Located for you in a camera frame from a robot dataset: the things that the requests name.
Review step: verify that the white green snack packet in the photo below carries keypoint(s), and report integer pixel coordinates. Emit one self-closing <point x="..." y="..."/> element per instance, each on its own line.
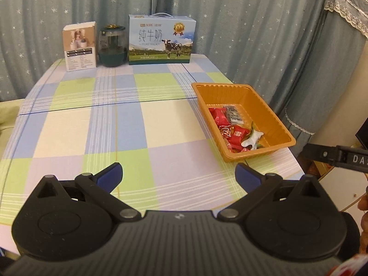
<point x="253" y="139"/>

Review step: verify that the blue milk carton box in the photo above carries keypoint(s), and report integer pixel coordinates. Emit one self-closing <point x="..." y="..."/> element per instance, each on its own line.
<point x="161" y="46"/>

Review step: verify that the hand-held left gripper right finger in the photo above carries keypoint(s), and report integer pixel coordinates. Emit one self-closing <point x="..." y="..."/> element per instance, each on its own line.
<point x="247" y="176"/>

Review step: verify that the red white clothing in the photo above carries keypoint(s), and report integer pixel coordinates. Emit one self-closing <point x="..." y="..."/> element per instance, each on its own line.
<point x="350" y="267"/>

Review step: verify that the blue star-print curtain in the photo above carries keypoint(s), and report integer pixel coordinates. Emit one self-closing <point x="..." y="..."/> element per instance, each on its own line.
<point x="244" y="34"/>

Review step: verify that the pale green bedding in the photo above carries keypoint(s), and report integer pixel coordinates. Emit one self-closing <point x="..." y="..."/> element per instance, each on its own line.
<point x="10" y="115"/>

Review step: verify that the small red candy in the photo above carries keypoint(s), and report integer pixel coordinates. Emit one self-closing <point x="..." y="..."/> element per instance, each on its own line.
<point x="233" y="146"/>
<point x="245" y="149"/>
<point x="225" y="130"/>

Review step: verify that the dark grey snack packet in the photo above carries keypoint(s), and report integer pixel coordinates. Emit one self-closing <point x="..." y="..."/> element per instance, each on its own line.
<point x="234" y="115"/>

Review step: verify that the red packet with white symbol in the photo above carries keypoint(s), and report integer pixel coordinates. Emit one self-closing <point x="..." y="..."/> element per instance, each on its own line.
<point x="240" y="132"/>

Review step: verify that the dark green glass jar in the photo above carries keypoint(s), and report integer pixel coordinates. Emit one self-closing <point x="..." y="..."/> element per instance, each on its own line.
<point x="112" y="51"/>

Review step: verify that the white wooden-edged cabinet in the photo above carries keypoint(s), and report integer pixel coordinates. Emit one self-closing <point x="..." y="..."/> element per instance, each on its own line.
<point x="336" y="187"/>

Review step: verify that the blue lace-trimmed cover cloth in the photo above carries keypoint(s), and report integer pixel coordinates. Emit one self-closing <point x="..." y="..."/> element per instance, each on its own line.
<point x="345" y="63"/>

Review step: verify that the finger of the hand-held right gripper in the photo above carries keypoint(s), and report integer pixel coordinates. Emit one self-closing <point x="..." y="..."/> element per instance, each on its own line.
<point x="319" y="153"/>

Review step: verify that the checked tablecloth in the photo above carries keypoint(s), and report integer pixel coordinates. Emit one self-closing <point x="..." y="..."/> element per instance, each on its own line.
<point x="115" y="126"/>

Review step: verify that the black screen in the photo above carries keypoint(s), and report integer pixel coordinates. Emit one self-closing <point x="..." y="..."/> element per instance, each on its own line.
<point x="362" y="138"/>

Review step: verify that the plain red snack packet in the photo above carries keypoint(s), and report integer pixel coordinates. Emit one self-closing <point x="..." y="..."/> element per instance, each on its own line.
<point x="218" y="116"/>

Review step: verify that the orange plastic tray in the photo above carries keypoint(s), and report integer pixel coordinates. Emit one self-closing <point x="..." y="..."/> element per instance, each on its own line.
<point x="207" y="92"/>

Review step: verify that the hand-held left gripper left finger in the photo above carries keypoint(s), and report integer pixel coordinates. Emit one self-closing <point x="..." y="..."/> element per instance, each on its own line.
<point x="110" y="175"/>

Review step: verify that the small white product box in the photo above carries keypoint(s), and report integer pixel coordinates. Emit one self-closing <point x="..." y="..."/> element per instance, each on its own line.
<point x="80" y="51"/>

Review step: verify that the person's right hand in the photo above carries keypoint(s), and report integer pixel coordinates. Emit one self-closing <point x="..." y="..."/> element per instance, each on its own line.
<point x="364" y="230"/>

